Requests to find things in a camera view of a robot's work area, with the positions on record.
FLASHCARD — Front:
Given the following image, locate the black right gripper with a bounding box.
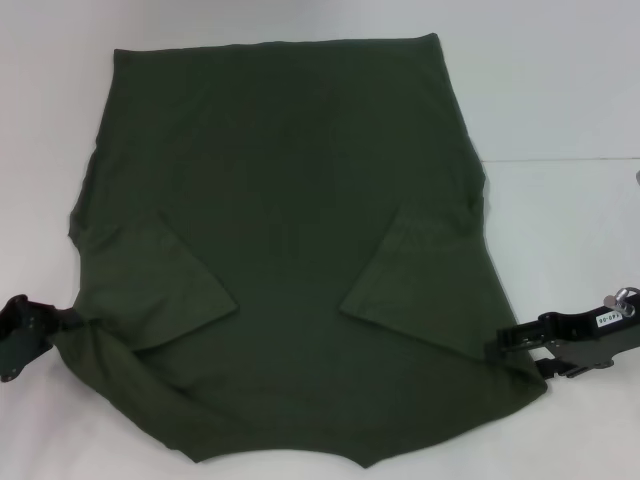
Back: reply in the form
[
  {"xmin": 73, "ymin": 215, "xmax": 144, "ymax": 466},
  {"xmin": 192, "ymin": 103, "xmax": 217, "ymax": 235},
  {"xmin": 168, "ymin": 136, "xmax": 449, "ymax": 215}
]
[{"xmin": 491, "ymin": 293, "xmax": 640, "ymax": 385}]

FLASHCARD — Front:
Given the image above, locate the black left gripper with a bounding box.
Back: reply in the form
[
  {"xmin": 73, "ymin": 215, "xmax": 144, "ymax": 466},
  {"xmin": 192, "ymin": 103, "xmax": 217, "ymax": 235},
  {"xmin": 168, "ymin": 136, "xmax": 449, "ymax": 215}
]
[{"xmin": 0, "ymin": 294, "xmax": 82, "ymax": 385}]

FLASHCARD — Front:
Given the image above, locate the dark green t-shirt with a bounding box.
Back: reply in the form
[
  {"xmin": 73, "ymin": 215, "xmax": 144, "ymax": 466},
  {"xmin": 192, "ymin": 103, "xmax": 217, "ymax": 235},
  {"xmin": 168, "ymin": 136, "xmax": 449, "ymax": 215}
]
[{"xmin": 49, "ymin": 32, "xmax": 552, "ymax": 472}]

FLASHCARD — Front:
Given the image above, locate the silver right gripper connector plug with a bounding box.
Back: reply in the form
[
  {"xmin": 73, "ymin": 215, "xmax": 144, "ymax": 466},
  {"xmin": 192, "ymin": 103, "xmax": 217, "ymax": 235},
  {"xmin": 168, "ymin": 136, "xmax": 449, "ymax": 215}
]
[{"xmin": 601, "ymin": 285, "xmax": 640, "ymax": 315}]

